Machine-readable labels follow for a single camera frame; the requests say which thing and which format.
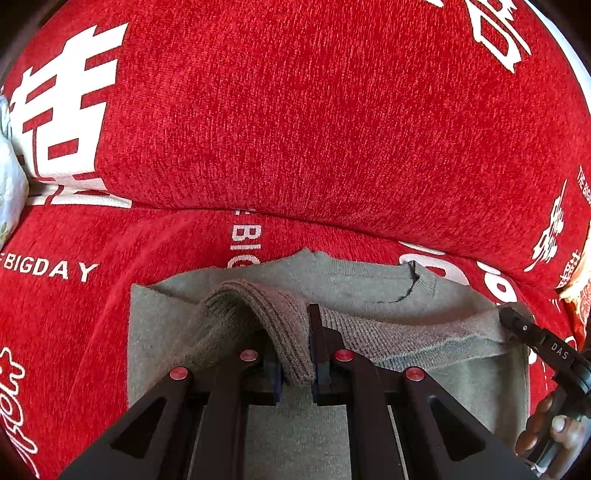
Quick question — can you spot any person's right hand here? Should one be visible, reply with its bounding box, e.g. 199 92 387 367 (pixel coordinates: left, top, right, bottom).
515 396 583 462

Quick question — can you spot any grey knit sweater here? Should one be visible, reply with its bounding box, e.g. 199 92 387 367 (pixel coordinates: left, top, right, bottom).
127 248 532 480

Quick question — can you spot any red printed sofa cover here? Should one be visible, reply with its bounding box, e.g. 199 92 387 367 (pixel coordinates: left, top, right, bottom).
0 0 591 478

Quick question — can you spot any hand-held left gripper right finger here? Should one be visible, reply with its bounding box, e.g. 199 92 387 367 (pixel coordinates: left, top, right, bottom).
308 304 539 480

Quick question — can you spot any white floral cloth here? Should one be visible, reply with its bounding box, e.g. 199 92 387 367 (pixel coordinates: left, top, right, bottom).
0 92 29 247

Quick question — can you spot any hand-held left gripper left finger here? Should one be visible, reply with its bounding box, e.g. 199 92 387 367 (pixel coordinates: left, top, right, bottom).
60 344 283 480

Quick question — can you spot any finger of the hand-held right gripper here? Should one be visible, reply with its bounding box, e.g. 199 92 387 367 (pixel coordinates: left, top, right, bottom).
500 306 579 378

